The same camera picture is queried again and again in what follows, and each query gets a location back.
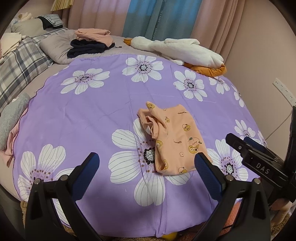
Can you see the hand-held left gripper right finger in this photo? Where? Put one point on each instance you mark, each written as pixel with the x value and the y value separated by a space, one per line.
pixel 208 176

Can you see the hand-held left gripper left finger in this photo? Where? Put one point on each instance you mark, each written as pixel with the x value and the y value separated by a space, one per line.
pixel 86 176

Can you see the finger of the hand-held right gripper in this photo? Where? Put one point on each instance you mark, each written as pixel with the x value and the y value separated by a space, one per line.
pixel 235 142
pixel 252 141

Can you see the orange cartoon print shirt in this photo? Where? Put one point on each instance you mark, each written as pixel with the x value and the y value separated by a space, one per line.
pixel 180 139

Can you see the person's right forearm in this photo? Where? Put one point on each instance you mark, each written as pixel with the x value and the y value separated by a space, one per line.
pixel 284 213

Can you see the folded navy clothes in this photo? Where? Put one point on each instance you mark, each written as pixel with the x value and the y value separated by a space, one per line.
pixel 85 48

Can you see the folded pink clothes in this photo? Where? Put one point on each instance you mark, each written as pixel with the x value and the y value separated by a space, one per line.
pixel 92 34

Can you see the white socket strip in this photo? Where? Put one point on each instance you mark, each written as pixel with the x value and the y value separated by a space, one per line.
pixel 284 91

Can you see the purple floral blanket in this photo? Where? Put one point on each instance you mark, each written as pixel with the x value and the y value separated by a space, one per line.
pixel 92 115

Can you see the yellow round object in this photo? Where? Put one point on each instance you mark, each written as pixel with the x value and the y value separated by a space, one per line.
pixel 171 236

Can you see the brown rug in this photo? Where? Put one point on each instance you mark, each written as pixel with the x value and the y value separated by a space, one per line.
pixel 129 238

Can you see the pale pink cloth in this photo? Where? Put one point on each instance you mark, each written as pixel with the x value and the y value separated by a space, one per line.
pixel 10 146

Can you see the grey blanket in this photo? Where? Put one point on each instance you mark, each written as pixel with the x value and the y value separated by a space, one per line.
pixel 11 115

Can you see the white goose plush toy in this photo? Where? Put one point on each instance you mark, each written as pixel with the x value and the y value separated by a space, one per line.
pixel 185 48

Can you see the pink curtain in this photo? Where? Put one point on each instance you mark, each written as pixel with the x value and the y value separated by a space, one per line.
pixel 217 23
pixel 97 14

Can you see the plaid pillow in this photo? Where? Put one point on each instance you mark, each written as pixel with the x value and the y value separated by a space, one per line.
pixel 18 67

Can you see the grey pillow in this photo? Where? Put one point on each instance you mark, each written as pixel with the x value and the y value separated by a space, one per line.
pixel 55 44

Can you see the blue curtain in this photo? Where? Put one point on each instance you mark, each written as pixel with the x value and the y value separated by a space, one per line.
pixel 161 18

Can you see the cream cloth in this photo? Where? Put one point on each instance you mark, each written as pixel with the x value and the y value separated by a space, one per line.
pixel 10 41

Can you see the striped blue pillow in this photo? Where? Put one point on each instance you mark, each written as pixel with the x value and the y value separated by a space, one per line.
pixel 52 19

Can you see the beige pillow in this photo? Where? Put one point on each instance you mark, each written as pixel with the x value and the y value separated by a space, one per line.
pixel 27 26

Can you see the cream plush toy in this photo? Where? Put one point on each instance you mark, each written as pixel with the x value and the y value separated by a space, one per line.
pixel 24 16

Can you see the yellow pleated lamp shade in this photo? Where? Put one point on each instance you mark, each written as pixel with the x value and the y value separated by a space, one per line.
pixel 62 4

